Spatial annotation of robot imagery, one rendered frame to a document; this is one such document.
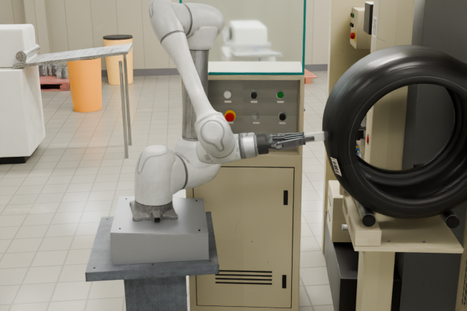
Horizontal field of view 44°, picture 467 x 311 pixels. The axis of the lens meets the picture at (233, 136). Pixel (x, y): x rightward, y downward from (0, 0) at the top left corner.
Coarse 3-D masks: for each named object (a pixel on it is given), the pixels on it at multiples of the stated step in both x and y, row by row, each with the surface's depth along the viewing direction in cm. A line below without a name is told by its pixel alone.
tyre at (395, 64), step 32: (384, 64) 183; (416, 64) 180; (448, 64) 181; (352, 96) 185; (352, 128) 186; (352, 160) 189; (448, 160) 215; (352, 192) 195; (384, 192) 194; (416, 192) 215; (448, 192) 190
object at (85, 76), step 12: (84, 60) 697; (96, 60) 707; (72, 72) 704; (84, 72) 701; (96, 72) 710; (72, 84) 710; (84, 84) 706; (96, 84) 714; (72, 96) 718; (84, 96) 711; (96, 96) 718; (84, 108) 716; (96, 108) 722
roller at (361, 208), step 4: (360, 204) 206; (360, 208) 203; (364, 208) 201; (368, 208) 201; (360, 212) 201; (364, 212) 198; (368, 212) 197; (372, 212) 200; (360, 216) 201; (364, 216) 196; (368, 216) 195; (372, 216) 196; (364, 220) 196; (368, 220) 196; (372, 220) 196; (364, 224) 197; (368, 224) 196; (372, 224) 196
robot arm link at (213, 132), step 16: (176, 32) 213; (176, 48) 212; (176, 64) 212; (192, 64) 211; (192, 80) 201; (192, 96) 194; (208, 112) 188; (208, 128) 181; (224, 128) 182; (208, 144) 182; (224, 144) 184
